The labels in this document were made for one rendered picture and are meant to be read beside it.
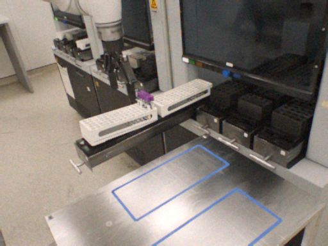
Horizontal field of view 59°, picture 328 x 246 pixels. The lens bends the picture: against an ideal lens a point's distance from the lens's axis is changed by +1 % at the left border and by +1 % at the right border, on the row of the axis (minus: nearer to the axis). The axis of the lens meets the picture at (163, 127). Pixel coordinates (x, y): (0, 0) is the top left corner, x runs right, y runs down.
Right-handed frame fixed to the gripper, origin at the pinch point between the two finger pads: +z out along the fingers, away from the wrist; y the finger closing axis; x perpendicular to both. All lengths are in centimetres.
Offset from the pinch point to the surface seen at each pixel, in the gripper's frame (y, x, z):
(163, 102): 3.2, 15.9, 10.2
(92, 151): 6.2, -19.6, 14.6
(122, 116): 1.6, -3.0, 9.0
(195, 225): 55, -14, 14
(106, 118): -0.4, -9.1, 8.3
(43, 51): -349, 57, 70
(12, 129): -205, -30, 98
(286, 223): 69, 2, 14
